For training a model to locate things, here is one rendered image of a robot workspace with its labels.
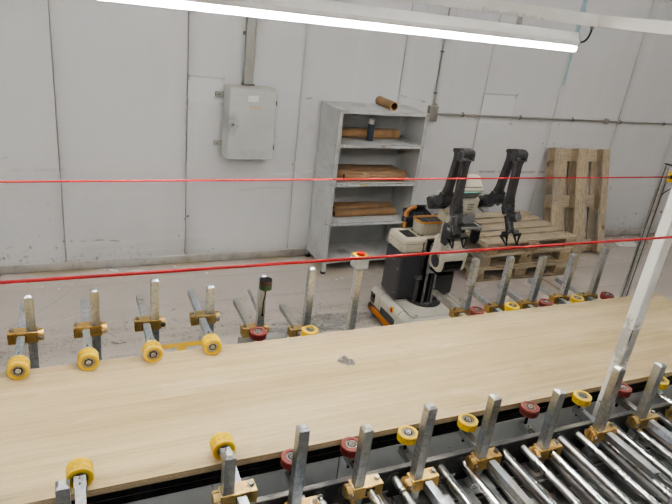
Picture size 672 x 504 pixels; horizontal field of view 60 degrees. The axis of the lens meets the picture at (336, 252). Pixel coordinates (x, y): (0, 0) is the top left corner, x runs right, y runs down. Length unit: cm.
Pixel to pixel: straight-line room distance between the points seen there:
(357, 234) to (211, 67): 221
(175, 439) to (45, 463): 41
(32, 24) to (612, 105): 596
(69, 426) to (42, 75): 329
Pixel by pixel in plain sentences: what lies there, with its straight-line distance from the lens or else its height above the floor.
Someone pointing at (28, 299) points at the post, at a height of 112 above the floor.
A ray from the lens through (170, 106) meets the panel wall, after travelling 520.
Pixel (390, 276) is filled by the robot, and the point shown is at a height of 45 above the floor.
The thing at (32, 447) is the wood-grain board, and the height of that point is 90.
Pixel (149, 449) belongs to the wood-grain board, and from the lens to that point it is 222.
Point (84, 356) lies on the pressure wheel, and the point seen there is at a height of 97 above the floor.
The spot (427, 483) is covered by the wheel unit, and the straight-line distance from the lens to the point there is 231.
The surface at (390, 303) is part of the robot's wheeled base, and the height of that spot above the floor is 27.
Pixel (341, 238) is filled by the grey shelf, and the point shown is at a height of 17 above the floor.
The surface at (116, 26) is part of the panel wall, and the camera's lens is 508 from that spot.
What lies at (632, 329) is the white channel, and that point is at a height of 126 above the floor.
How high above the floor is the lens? 237
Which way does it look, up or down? 23 degrees down
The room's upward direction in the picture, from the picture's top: 7 degrees clockwise
